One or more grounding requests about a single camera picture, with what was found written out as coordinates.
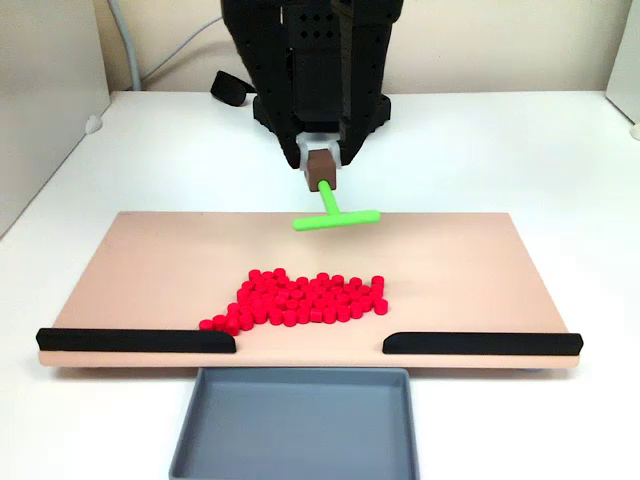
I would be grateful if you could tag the white corner bracket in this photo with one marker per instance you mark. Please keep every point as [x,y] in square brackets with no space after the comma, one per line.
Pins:
[93,124]
[635,131]

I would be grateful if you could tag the grey plastic tray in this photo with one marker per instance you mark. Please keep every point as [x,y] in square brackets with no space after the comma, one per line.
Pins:
[300,430]

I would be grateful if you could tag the black edge rail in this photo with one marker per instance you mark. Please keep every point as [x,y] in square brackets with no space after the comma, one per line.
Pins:
[480,344]
[135,341]

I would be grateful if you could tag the green T-shaped pusher tool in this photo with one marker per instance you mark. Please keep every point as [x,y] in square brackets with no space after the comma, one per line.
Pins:
[327,200]

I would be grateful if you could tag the beige flat board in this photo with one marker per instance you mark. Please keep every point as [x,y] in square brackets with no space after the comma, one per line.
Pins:
[150,260]

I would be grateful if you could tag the red granule pile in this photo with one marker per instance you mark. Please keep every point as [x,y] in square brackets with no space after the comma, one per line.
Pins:
[310,302]

